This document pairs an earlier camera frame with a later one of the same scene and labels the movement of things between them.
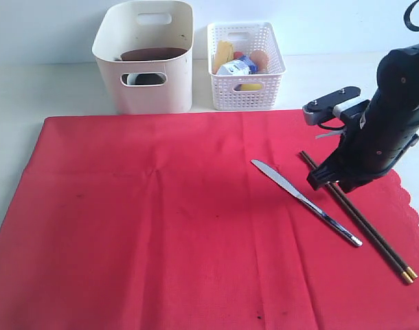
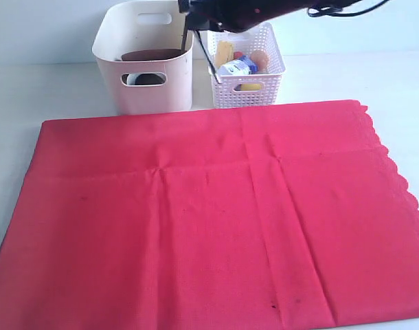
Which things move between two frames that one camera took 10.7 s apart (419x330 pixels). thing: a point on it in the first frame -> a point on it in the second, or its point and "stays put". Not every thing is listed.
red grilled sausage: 237,54 stays put
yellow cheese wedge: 224,53 stays put
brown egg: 260,58 stays put
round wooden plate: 152,53 stays put
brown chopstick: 389,247 -> 184,38
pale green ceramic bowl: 131,79 stays put
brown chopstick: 399,268 -> 206,49
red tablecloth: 202,221 stays put
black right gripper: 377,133 -> 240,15
